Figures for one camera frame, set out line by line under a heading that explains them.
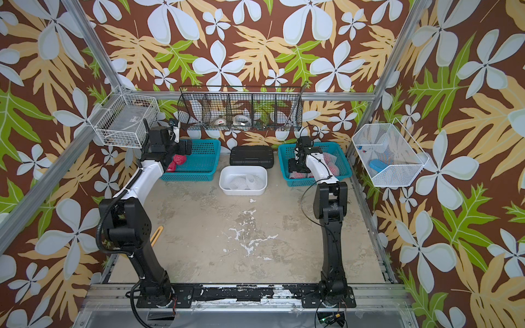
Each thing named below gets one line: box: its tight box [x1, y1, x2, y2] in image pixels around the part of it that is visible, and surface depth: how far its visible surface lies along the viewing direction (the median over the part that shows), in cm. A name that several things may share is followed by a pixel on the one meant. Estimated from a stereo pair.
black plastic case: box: [229, 145, 275, 169], surface depth 114 cm
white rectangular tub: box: [218, 165, 268, 196], surface depth 107 cm
